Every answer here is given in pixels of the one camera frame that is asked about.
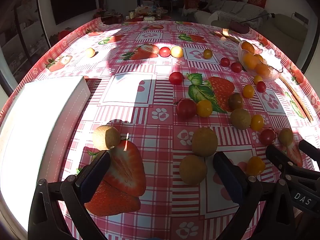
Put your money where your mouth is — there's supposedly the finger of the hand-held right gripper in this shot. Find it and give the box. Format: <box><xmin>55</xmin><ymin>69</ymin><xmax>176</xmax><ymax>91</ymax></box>
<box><xmin>299</xmin><ymin>139</ymin><xmax>320</xmax><ymax>159</ymax></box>
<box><xmin>266</xmin><ymin>145</ymin><xmax>298</xmax><ymax>174</ymax></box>

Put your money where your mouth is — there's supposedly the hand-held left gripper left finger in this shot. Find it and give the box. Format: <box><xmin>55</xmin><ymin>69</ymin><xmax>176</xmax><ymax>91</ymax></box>
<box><xmin>27</xmin><ymin>151</ymin><xmax>111</xmax><ymax>240</ymax></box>

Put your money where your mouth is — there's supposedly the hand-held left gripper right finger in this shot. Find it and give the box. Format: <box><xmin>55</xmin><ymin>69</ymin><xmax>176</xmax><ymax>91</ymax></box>
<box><xmin>212</xmin><ymin>151</ymin><xmax>298</xmax><ymax>240</ymax></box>

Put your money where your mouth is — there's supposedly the white rectangular tray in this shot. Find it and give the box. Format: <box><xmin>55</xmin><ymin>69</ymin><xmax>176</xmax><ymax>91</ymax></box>
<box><xmin>0</xmin><ymin>76</ymin><xmax>90</xmax><ymax>233</ymax></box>

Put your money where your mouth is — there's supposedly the brown kiwi farther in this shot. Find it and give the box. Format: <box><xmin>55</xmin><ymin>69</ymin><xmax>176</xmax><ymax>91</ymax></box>
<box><xmin>230</xmin><ymin>108</ymin><xmax>251</xmax><ymax>130</ymax></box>

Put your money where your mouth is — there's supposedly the brownish green cherry tomato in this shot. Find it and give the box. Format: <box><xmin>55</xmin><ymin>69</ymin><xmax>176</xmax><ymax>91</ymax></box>
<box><xmin>228</xmin><ymin>92</ymin><xmax>244</xmax><ymax>110</ymax></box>

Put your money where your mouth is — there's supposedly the strawberry print checked tablecloth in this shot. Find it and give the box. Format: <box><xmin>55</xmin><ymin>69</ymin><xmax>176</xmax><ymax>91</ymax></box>
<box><xmin>0</xmin><ymin>20</ymin><xmax>320</xmax><ymax>240</ymax></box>

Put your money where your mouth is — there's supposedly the clear glass bowl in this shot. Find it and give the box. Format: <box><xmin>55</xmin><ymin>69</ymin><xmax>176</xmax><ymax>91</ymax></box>
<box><xmin>237</xmin><ymin>40</ymin><xmax>284</xmax><ymax>82</ymax></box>

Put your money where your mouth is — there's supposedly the beige armchair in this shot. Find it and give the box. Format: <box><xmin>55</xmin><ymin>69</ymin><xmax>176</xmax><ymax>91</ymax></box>
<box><xmin>260</xmin><ymin>14</ymin><xmax>309</xmax><ymax>60</ymax></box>

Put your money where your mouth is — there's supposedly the dark purple cushion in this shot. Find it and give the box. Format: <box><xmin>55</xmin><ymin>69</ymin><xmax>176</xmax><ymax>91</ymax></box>
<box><xmin>230</xmin><ymin>21</ymin><xmax>250</xmax><ymax>34</ymax></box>

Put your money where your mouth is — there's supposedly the striped blanket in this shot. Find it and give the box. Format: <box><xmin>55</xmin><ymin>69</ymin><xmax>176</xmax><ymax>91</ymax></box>
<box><xmin>209</xmin><ymin>6</ymin><xmax>265</xmax><ymax>28</ymax></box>

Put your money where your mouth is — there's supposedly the glass display shelf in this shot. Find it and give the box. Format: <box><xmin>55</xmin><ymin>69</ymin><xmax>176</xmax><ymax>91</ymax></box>
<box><xmin>0</xmin><ymin>0</ymin><xmax>50</xmax><ymax>80</ymax></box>

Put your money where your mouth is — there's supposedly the white sofa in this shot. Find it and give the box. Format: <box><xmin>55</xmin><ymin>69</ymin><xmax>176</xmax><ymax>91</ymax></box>
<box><xmin>195</xmin><ymin>0</ymin><xmax>268</xmax><ymax>28</ymax></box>

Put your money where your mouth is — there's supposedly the cluttered coffee table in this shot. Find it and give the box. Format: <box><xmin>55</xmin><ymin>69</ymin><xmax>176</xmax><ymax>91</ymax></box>
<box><xmin>124</xmin><ymin>5</ymin><xmax>173</xmax><ymax>22</ymax></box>

